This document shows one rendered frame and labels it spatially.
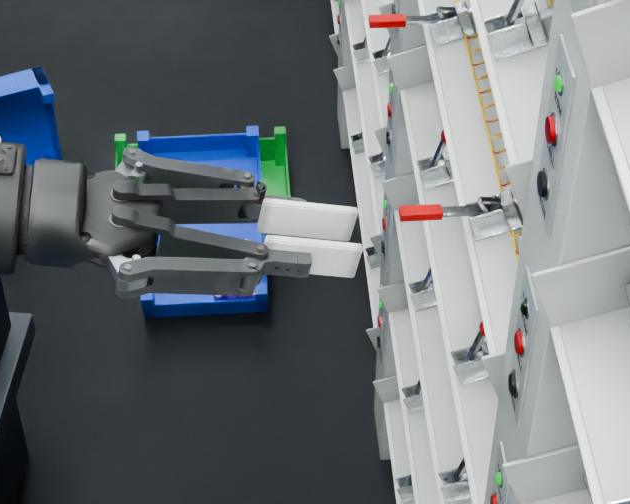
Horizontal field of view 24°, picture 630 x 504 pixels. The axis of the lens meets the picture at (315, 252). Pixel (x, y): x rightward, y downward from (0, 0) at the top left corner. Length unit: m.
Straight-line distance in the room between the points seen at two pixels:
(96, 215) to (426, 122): 0.66
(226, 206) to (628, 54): 0.39
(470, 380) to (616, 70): 0.62
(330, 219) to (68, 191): 0.20
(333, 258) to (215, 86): 1.77
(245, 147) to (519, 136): 1.47
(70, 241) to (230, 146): 1.48
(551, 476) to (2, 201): 0.42
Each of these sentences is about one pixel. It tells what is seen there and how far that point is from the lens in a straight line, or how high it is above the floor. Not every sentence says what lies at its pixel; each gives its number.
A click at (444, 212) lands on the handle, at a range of 1.21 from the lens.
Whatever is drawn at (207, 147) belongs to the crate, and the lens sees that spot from 2.47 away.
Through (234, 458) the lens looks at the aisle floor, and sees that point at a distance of 2.18.
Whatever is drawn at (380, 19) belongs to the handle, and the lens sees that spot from 1.41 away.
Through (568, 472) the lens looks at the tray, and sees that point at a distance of 1.03.
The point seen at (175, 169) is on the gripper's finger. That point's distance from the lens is 1.07.
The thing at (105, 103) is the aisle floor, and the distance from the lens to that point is 2.78.
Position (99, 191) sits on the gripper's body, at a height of 1.04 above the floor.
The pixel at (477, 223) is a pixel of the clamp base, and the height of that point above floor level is 0.91.
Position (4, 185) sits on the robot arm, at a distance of 0.99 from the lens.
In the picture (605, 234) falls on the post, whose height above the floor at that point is 1.15.
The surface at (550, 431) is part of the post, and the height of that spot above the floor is 0.97.
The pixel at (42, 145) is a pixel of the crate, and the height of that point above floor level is 0.03.
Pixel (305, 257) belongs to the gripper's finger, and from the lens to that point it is 1.03.
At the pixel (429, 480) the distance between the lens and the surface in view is 1.75.
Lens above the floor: 1.74
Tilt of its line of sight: 45 degrees down
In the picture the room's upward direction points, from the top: straight up
